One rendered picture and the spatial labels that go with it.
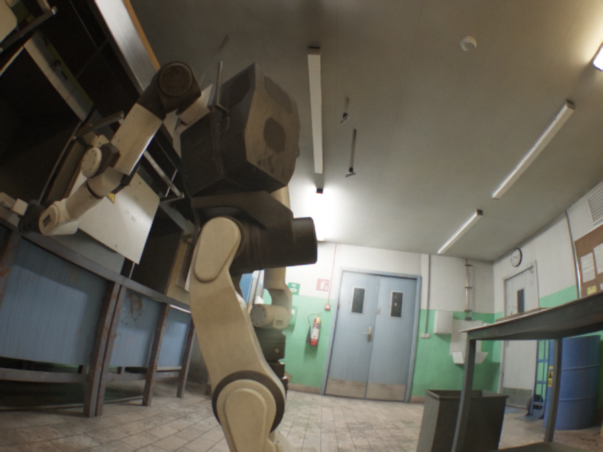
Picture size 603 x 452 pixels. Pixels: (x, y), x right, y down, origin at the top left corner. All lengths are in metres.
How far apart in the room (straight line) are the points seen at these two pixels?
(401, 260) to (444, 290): 0.91
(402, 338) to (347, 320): 0.94
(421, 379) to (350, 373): 1.15
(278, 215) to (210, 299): 0.23
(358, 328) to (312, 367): 0.95
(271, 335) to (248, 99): 0.61
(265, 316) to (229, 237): 0.28
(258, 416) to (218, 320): 0.21
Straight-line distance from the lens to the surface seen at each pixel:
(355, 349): 4.85
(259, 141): 0.69
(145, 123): 0.77
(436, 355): 5.14
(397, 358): 4.97
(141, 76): 1.34
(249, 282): 4.03
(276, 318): 0.84
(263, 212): 0.67
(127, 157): 0.78
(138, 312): 2.12
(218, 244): 0.63
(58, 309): 1.60
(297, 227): 0.66
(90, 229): 1.40
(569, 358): 3.25
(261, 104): 0.73
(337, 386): 4.86
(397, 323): 4.99
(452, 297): 5.33
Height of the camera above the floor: 0.70
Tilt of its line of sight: 23 degrees up
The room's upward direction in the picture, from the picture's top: 10 degrees clockwise
